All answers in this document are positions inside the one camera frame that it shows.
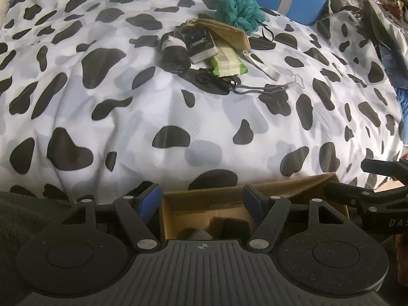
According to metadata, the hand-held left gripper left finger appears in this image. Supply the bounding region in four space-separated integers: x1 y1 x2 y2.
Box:
60 182 164 253

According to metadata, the cardboard box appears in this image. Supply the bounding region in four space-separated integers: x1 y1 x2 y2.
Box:
159 172 350 241

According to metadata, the light blue cloth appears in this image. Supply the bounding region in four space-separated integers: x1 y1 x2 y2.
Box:
394 86 408 145

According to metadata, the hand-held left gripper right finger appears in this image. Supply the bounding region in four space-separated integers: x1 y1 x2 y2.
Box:
242 184 351 253

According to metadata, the black corded device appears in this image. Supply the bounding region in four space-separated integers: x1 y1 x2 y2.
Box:
188 68 243 95

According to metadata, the black white sock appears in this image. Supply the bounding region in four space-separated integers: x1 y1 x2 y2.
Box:
159 31 192 71

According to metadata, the cow print blanket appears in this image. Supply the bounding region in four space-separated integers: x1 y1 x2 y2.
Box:
0 0 408 205

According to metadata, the teal bath loofah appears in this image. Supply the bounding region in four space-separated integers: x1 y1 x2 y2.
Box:
213 0 275 43

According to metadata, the tan drawstring pouch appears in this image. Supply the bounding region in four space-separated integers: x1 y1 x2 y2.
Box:
177 18 253 52

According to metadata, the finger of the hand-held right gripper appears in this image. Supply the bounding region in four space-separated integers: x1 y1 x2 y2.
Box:
323 181 408 212
361 157 408 184

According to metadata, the black white tissue packet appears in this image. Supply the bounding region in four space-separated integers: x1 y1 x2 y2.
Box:
183 27 219 64

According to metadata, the green wet wipes pack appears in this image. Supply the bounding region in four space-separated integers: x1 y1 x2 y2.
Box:
204 46 249 78

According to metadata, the dark cloth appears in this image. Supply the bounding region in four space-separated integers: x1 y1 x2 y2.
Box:
178 217 253 240

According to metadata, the pile of plastic bags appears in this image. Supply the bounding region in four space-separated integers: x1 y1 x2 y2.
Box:
362 0 408 82

